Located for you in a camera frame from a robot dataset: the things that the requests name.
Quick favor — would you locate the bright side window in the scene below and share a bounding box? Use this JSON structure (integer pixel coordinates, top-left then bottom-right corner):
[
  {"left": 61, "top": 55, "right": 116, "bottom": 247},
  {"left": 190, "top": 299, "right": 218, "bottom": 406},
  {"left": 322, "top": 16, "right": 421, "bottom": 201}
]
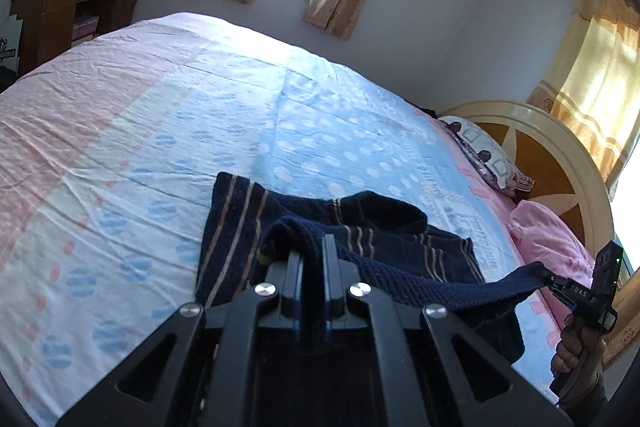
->
[{"left": 607, "top": 157, "right": 640, "bottom": 273}]

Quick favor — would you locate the pink box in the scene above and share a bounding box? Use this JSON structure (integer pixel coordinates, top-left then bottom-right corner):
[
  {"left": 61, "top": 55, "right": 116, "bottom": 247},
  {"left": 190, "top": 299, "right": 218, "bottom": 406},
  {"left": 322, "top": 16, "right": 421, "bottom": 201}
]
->
[{"left": 72, "top": 17, "right": 99, "bottom": 42}]

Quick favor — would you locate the blue and pink bed sheet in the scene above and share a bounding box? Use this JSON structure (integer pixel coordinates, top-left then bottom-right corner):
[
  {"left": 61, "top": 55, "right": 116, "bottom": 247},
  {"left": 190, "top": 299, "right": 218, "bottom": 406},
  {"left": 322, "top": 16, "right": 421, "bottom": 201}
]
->
[{"left": 0, "top": 12, "right": 566, "bottom": 425}]

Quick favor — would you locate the white printed paper bag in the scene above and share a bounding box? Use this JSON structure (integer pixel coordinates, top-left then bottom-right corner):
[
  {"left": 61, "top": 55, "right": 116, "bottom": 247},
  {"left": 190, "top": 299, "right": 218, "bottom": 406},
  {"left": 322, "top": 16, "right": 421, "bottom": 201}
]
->
[{"left": 0, "top": 17, "right": 23, "bottom": 78}]

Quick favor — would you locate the person's right hand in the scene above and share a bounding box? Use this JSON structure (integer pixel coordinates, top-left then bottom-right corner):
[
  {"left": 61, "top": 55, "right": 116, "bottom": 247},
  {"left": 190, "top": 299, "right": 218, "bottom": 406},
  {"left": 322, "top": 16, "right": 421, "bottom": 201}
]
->
[{"left": 552, "top": 314, "right": 608, "bottom": 377}]

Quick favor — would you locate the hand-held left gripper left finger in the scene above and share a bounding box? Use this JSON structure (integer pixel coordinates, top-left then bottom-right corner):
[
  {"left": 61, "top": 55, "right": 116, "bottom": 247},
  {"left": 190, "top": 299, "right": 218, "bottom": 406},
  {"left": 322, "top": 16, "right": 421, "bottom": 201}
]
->
[{"left": 55, "top": 252, "right": 306, "bottom": 427}]

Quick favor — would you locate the large yellow patterned curtain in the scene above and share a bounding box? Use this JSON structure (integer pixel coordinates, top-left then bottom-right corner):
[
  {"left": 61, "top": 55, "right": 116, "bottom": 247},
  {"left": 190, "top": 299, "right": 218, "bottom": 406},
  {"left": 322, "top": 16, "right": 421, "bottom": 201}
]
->
[{"left": 525, "top": 0, "right": 640, "bottom": 188}]

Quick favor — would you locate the navy striped towel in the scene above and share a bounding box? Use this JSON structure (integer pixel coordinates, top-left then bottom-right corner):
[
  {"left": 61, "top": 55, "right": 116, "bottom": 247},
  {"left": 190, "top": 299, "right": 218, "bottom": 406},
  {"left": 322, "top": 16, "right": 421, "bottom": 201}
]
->
[{"left": 195, "top": 172, "right": 546, "bottom": 365}]

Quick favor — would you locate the pink pillow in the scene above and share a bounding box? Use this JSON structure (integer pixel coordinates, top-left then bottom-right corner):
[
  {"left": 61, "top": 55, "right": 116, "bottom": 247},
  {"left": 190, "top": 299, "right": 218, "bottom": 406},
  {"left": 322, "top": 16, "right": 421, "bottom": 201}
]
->
[{"left": 510, "top": 199, "right": 598, "bottom": 293}]

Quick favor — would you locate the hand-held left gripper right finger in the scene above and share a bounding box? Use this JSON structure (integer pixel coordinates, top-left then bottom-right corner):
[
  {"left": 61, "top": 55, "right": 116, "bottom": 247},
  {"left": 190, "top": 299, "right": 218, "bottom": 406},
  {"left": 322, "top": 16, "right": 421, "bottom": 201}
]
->
[{"left": 322, "top": 234, "right": 573, "bottom": 427}]

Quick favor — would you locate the person's right forearm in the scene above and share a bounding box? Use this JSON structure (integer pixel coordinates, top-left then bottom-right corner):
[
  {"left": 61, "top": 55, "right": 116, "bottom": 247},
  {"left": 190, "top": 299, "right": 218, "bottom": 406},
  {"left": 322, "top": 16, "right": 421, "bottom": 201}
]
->
[{"left": 557, "top": 369, "right": 608, "bottom": 409}]

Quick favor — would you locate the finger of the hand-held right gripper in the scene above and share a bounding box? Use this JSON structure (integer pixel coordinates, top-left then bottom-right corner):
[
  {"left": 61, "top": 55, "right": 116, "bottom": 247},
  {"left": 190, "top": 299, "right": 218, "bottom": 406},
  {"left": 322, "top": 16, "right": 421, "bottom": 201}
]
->
[{"left": 539, "top": 268, "right": 571, "bottom": 305}]

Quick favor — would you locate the patterned pillow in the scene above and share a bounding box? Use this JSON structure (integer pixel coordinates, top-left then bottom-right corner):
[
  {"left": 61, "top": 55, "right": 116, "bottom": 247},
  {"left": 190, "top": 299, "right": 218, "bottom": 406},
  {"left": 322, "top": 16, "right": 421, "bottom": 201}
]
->
[{"left": 439, "top": 116, "right": 536, "bottom": 198}]

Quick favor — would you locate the brown wooden desk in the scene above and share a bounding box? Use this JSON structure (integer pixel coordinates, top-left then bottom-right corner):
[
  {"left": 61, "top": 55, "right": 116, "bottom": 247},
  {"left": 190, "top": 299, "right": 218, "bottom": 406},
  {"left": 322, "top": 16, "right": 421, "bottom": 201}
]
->
[{"left": 10, "top": 0, "right": 148, "bottom": 80}]

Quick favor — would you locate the cream and orange headboard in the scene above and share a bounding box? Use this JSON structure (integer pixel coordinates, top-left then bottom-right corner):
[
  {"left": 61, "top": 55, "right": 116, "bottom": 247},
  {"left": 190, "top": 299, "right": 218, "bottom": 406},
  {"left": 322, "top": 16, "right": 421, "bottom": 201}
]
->
[{"left": 437, "top": 101, "right": 633, "bottom": 368}]

